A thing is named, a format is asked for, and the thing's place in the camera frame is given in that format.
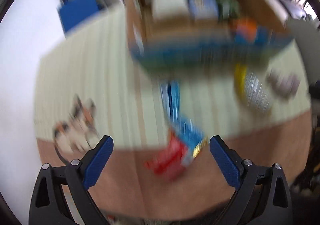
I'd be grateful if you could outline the white soft pack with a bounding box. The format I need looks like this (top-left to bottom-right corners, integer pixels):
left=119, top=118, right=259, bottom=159
left=151, top=0, right=190, bottom=21

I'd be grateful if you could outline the blue foil snack pack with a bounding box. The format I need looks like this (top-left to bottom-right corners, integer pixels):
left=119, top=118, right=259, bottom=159
left=160, top=81, right=208, bottom=163

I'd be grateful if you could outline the green snack bag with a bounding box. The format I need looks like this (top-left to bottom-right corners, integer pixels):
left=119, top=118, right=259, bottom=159
left=216, top=0, right=241, bottom=21

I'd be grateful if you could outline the blue cartoon tissue pack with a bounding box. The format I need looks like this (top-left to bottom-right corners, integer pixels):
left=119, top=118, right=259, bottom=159
left=188, top=0, right=219, bottom=20

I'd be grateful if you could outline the red snack bag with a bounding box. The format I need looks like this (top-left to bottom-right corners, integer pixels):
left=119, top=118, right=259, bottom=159
left=144, top=130, right=188, bottom=181

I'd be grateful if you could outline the silver yellow scrubber pack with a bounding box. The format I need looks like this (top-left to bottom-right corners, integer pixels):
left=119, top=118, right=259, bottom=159
left=234, top=64, right=273, bottom=116

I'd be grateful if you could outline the open cardboard box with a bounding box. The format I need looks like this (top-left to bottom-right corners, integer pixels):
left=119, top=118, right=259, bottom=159
left=125, top=0, right=293, bottom=70

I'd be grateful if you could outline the blue folded mat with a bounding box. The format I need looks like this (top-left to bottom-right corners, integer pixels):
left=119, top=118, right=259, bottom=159
left=58, top=0, right=104, bottom=34

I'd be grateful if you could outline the orange snack bag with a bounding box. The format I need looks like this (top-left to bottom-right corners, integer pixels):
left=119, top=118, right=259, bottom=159
left=230, top=17, right=258, bottom=43

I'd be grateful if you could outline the grey rolled cloth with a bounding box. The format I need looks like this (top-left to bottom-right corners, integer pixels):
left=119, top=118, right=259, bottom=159
left=266, top=68, right=300, bottom=100

